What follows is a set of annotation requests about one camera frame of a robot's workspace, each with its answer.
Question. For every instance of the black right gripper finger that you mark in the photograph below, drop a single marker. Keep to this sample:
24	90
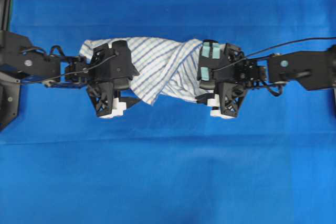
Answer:
206	99

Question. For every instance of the black right wrist camera taped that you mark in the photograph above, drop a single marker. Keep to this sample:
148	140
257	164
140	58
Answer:
211	57

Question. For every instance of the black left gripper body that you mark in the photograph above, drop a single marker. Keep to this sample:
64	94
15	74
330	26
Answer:
104	97

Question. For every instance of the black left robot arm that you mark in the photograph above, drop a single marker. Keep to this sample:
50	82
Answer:
23	64

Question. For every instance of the white blue striped towel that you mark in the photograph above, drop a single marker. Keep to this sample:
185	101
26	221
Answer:
166	67

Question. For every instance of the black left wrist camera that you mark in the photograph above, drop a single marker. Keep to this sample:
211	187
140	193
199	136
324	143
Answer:
121	68

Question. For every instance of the blue table cloth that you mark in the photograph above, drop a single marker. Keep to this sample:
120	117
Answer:
172	162

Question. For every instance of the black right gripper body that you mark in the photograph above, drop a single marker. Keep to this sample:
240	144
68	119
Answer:
229	94

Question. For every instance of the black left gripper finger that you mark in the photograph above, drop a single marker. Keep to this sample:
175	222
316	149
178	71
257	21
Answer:
129	101

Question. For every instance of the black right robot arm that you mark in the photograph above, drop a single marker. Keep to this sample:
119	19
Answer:
313	70

